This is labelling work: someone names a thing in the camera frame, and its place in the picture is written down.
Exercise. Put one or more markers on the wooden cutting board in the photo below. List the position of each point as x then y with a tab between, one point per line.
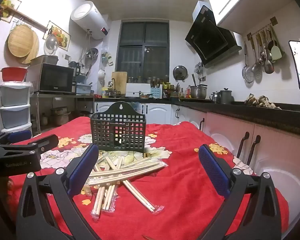
119	80

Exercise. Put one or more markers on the wooden wall shelf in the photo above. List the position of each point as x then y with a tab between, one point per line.
27	18

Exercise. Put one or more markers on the kitchen faucet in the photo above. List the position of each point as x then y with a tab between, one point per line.
112	81

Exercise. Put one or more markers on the dark lidded canister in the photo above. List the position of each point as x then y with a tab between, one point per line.
225	97

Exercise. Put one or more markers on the pile of chopsticks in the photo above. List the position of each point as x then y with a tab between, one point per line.
130	169

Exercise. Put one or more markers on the blue plastic bag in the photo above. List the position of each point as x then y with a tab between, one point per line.
136	104

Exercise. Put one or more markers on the round bamboo tray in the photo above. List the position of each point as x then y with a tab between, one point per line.
20	42

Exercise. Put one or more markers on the blue knife block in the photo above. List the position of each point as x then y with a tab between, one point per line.
156	91

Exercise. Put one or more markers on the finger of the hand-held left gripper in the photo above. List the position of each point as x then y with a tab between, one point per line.
20	136
45	141

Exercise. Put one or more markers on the hanging steel bowl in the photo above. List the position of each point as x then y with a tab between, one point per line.
92	53

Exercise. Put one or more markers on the glass pot lid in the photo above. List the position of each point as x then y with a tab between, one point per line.
51	45

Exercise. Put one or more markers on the steel stock pot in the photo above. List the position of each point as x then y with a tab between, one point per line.
198	92

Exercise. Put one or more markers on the red label bottle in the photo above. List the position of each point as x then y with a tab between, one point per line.
188	92

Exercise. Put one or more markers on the plastic drawer unit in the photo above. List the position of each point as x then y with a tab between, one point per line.
15	97

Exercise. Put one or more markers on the row of hanging kitchen utensils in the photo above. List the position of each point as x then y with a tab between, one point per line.
267	65

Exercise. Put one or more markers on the blue plastic container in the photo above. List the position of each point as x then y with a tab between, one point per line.
84	88

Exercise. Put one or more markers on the red floral blanket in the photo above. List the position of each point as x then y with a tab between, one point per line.
185	180

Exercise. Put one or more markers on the brown box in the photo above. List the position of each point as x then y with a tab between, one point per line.
43	60

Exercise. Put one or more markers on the black microwave oven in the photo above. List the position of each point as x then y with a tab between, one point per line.
55	77

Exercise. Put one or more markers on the framed fruit picture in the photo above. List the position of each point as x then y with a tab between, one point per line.
11	6
57	35

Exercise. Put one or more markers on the old metal pot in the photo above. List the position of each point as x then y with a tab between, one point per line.
60	117

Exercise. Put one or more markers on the dark green utensil holder basket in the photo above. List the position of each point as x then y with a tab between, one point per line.
130	112

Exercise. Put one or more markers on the metal storage rack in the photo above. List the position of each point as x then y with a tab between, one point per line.
65	95

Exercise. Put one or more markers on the black range hood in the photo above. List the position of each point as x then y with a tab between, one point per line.
205	37

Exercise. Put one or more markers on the round wooden board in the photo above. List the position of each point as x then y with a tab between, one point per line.
35	48

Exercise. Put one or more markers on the dark framed window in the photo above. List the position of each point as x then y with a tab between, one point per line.
130	62

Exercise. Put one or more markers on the dark hanging pot lid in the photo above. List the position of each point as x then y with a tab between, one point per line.
180	72

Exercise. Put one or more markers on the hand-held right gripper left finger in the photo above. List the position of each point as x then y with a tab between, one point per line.
83	167

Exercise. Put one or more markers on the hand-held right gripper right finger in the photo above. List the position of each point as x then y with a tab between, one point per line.
212	170

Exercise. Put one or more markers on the dark stone countertop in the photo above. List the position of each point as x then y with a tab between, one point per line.
265	115

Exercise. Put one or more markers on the white wall cabinet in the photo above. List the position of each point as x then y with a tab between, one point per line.
252	5

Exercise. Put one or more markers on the small steel kettle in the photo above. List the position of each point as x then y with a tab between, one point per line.
214	97

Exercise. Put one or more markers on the hanging wall caddy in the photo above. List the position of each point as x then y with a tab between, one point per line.
107	59

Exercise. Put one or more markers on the black electric kettle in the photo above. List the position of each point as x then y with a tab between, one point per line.
74	68

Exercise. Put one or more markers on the red plastic basin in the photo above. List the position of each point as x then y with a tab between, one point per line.
13	74

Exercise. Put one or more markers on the white water heater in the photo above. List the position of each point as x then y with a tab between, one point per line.
87	20

